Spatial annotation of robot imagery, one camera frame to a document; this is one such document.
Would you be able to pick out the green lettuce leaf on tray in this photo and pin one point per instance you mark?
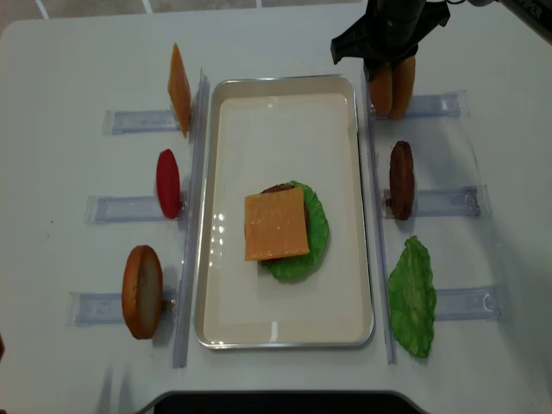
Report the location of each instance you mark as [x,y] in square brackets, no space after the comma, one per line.
[297,268]

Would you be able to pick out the clear holder for lettuce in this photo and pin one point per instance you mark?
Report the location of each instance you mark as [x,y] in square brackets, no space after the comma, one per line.
[489,302]

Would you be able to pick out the clear holder for cheese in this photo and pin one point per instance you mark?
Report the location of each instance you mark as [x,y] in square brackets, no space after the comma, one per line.
[119,122]

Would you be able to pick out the upright bun half left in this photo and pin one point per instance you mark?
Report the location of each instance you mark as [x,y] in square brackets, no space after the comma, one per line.
[142,292]

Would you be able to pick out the long clear rail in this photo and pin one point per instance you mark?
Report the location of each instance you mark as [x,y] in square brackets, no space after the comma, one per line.
[192,221]
[391,354]

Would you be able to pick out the long clear rail right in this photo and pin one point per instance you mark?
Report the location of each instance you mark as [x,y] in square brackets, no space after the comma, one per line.
[391,354]

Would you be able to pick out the upright bun bottom right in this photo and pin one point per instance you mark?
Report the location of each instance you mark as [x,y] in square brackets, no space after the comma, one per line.
[380,91]

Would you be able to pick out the clear holder for patty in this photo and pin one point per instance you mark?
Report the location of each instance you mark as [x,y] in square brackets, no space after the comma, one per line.
[464,201]

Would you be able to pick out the clear holder for left bun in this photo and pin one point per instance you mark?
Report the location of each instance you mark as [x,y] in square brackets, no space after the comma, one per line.
[87,309]

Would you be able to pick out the sesame bun top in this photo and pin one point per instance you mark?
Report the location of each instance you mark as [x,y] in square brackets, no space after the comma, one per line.
[403,75]

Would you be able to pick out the brown meat patty on tray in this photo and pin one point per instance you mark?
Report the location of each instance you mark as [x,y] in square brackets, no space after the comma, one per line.
[277,188]

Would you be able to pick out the long clear rail left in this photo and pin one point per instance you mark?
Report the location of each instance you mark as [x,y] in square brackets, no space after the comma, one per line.
[192,221]

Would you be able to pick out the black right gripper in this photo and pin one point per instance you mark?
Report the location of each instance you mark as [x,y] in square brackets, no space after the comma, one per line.
[388,33]

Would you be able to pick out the upright green lettuce leaf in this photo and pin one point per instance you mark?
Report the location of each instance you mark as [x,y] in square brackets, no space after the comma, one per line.
[412,299]

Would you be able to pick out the upright red tomato slice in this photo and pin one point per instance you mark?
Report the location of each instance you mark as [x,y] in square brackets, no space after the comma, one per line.
[168,184]

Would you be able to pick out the black base at table edge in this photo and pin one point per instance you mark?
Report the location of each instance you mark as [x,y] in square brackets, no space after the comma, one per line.
[284,402]

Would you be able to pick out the white rectangular metal tray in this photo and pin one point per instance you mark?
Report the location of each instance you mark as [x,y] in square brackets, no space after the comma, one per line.
[266,132]

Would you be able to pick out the orange cheese slice on stack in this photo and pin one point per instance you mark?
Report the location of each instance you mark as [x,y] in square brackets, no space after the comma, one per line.
[274,225]

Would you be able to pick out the clear holder for tomato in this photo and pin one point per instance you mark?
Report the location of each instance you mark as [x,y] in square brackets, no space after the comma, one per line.
[108,209]

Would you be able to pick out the upright orange cheese slice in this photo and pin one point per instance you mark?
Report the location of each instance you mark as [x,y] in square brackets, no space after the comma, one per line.
[179,90]

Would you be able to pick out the clear holder for right buns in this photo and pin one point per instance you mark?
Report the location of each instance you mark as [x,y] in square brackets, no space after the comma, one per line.
[453,103]

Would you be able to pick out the upright brown meat patty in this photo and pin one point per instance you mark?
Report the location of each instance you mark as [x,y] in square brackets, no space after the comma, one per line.
[402,183]

